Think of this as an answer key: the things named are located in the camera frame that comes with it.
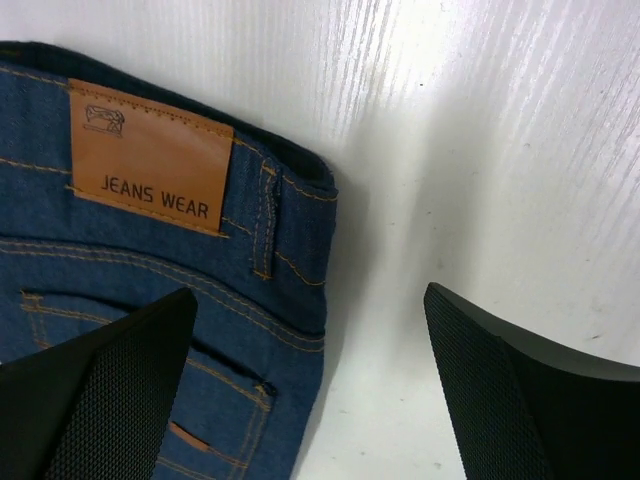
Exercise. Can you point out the dark blue jeans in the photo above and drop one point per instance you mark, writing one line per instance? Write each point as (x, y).
(115, 193)

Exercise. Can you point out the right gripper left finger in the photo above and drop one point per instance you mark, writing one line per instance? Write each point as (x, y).
(97, 406)

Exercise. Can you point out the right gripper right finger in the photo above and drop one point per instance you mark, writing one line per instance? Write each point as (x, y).
(525, 407)

